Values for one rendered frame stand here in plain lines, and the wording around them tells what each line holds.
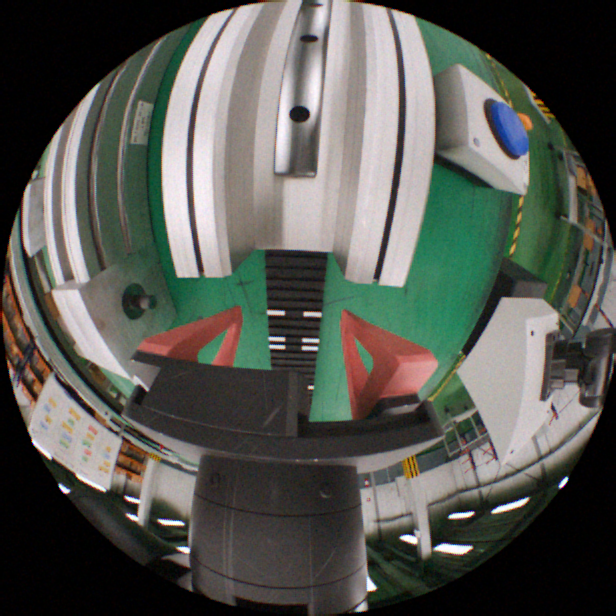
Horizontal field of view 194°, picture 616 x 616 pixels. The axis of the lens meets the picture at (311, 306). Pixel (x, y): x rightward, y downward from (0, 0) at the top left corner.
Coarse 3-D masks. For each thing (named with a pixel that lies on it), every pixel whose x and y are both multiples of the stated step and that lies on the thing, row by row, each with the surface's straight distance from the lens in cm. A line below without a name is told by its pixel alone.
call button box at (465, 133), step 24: (456, 72) 17; (456, 96) 16; (480, 96) 17; (456, 120) 15; (480, 120) 15; (456, 144) 14; (480, 144) 14; (504, 144) 16; (456, 168) 18; (480, 168) 16; (504, 168) 16; (528, 168) 20
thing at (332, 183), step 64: (320, 0) 20; (192, 64) 10; (256, 64) 12; (320, 64) 12; (384, 64) 9; (192, 128) 8; (256, 128) 11; (320, 128) 10; (384, 128) 7; (192, 192) 7; (256, 192) 10; (320, 192) 10; (384, 192) 7; (192, 256) 8; (384, 256) 7
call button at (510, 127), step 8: (496, 104) 16; (504, 104) 17; (496, 112) 16; (504, 112) 16; (512, 112) 17; (496, 120) 16; (504, 120) 16; (512, 120) 17; (520, 120) 18; (504, 128) 15; (512, 128) 16; (520, 128) 18; (504, 136) 16; (512, 136) 16; (520, 136) 17; (512, 144) 16; (520, 144) 16; (528, 144) 18; (512, 152) 17; (520, 152) 16
